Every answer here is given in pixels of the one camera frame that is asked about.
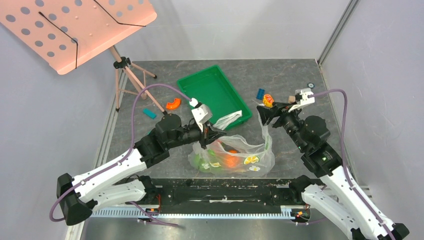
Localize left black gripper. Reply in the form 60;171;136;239
166;120;227;149

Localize clear plastic bag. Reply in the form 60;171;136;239
188;116;276;178

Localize orange fake fruit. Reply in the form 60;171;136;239
223;149;239;168

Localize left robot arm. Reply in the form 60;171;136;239
56;113;227;226

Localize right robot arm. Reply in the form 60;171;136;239
256;102;410;240

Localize green fake fruit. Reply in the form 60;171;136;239
190;150;216;173

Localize blue lego brick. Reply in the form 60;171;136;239
256;88;265;100

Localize small wooden cube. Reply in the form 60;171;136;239
287;96;296;104

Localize green plastic tray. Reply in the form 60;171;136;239
176;65;253;130

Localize orange curved toy piece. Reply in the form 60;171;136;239
165;98;182;110

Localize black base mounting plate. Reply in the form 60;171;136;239
137;178;306;215

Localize teal rectangular block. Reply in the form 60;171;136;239
142;108;157;119

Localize pink tripod stand legs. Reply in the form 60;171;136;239
108;45;157;112

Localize pink perforated music stand desk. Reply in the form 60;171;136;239
0;0;157;75

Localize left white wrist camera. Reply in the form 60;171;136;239
189;97;213;133

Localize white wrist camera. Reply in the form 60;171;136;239
288;88;315;113
189;97;213;133

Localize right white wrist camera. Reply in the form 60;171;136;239
288;88;315;113

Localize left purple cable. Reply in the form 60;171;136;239
49;83;200;228

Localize aluminium frame rail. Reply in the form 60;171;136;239
64;184;387;240

